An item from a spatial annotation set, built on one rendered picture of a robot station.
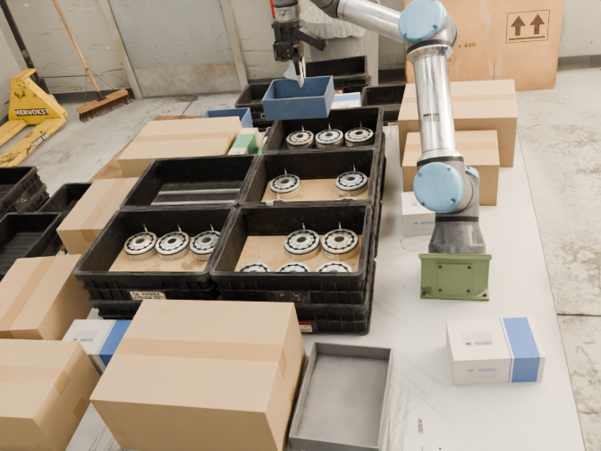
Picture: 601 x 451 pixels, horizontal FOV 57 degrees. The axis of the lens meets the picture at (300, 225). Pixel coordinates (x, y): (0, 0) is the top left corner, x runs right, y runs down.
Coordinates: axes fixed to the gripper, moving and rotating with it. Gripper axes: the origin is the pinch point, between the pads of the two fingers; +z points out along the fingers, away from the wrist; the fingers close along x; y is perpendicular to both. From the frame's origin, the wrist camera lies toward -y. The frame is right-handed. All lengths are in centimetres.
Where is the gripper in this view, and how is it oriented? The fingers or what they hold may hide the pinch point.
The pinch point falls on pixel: (302, 82)
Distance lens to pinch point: 185.6
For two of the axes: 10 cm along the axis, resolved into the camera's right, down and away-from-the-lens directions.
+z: 1.4, 8.4, 5.2
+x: -2.4, 5.4, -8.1
